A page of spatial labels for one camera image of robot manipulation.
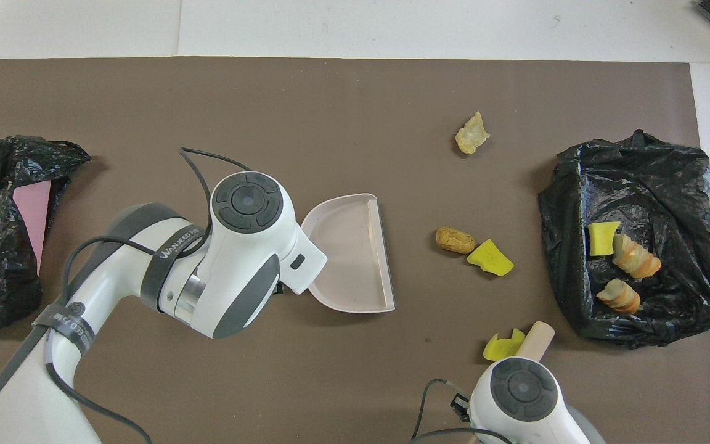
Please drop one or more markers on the beige plastic dustpan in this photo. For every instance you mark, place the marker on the beige plastic dustpan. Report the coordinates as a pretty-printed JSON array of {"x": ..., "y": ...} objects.
[{"x": 349, "y": 259}]

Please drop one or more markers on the brown bread roll toy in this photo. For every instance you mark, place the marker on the brown bread roll toy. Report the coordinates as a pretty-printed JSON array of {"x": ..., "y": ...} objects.
[{"x": 455, "y": 240}]

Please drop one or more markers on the beige croissant toy piece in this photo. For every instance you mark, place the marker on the beige croissant toy piece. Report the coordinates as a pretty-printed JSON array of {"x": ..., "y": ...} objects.
[
  {"x": 472, "y": 132},
  {"x": 619, "y": 296}
]

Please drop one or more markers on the notched yellow sponge piece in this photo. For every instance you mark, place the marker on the notched yellow sponge piece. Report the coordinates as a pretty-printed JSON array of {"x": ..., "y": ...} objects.
[{"x": 497, "y": 348}]

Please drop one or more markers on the beige hand brush black bristles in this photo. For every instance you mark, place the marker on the beige hand brush black bristles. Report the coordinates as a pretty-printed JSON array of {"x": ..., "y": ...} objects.
[{"x": 537, "y": 339}]

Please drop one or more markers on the orange striped croissant toy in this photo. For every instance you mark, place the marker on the orange striped croissant toy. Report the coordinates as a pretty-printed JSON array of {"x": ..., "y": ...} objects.
[{"x": 635, "y": 259}]

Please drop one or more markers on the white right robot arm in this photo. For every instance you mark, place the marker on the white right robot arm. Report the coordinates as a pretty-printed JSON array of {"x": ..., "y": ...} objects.
[{"x": 521, "y": 407}]

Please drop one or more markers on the pink plastic bin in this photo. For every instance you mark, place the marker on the pink plastic bin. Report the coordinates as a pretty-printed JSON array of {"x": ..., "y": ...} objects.
[{"x": 33, "y": 209}]

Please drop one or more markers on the brown table mat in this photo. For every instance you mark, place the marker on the brown table mat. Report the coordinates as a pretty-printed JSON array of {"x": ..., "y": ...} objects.
[{"x": 269, "y": 111}]

